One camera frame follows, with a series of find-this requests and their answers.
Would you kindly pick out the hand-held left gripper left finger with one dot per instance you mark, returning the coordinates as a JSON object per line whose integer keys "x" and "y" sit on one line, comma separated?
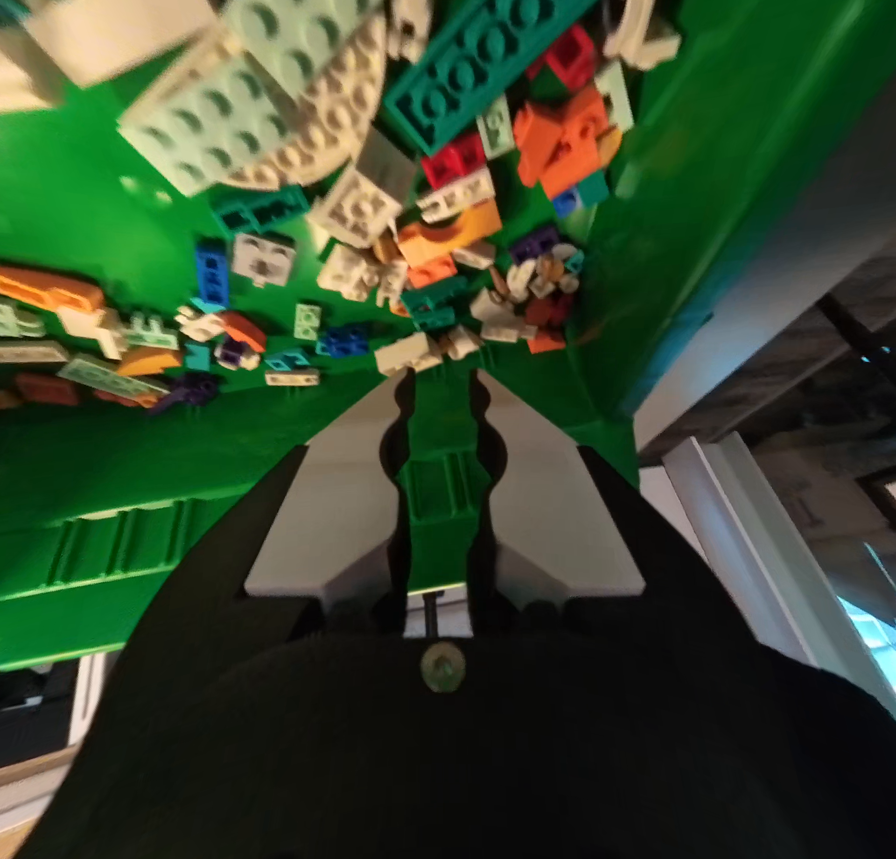
{"x": 329, "y": 516}

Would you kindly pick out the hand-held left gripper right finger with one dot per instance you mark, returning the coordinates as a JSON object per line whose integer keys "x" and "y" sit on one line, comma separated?
{"x": 560, "y": 523}

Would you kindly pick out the green plastic tray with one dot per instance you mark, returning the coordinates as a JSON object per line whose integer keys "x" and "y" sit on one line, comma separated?
{"x": 84, "y": 453}

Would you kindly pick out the pile of toy bricks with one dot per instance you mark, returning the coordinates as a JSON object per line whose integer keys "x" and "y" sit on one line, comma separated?
{"x": 350, "y": 208}

